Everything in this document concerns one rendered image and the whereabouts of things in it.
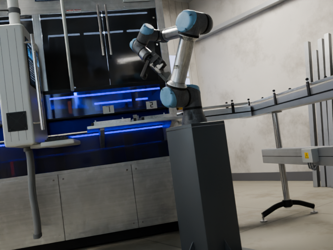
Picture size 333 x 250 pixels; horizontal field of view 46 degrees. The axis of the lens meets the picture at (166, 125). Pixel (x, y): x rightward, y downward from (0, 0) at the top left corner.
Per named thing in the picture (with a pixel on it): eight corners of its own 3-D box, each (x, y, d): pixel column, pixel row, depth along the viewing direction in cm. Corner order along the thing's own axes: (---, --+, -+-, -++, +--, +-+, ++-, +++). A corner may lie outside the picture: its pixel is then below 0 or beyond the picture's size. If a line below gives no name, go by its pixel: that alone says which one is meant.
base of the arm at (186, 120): (212, 121, 229) (210, 104, 229) (192, 123, 220) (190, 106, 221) (196, 124, 241) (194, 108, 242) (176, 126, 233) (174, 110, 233)
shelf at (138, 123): (87, 133, 306) (86, 131, 306) (174, 123, 320) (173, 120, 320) (87, 129, 259) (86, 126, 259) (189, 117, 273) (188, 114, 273)
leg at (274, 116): (280, 208, 313) (266, 112, 317) (290, 206, 315) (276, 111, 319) (285, 209, 304) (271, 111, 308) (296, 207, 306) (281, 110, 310)
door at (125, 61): (110, 85, 306) (101, 11, 309) (164, 80, 315) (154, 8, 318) (110, 85, 305) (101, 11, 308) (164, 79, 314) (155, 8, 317)
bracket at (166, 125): (164, 140, 309) (162, 123, 310) (167, 139, 310) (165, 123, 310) (173, 138, 276) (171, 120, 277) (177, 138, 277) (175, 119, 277)
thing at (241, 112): (175, 125, 321) (173, 106, 322) (171, 126, 337) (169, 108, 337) (252, 115, 336) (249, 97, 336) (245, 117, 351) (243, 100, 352)
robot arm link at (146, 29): (154, 24, 242) (147, 38, 248) (140, 22, 234) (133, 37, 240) (161, 31, 238) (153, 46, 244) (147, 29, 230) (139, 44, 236)
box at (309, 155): (302, 162, 264) (301, 149, 264) (309, 161, 265) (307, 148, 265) (312, 162, 252) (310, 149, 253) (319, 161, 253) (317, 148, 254)
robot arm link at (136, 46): (132, 36, 240) (126, 47, 245) (141, 46, 236) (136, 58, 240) (140, 36, 246) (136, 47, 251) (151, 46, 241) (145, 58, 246)
